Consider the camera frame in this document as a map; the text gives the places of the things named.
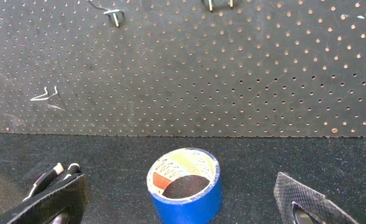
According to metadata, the double prong metal hook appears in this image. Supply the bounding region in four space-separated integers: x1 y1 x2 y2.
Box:
206 0 235 12

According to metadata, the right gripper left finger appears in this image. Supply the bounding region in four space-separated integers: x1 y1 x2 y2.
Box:
0 173 90 224

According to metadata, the wire loop metal hook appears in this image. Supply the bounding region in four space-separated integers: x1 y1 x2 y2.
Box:
29 85 59 102

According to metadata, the black pegboard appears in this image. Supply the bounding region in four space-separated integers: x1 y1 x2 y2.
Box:
0 0 366 138

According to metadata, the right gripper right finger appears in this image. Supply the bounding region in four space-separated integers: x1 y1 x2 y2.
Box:
273 171 361 224

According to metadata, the single prong metal hook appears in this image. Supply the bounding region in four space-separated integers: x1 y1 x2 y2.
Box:
86 0 125 28

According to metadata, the roll of blue tape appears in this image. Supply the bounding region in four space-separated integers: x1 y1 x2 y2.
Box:
146 147 223 224

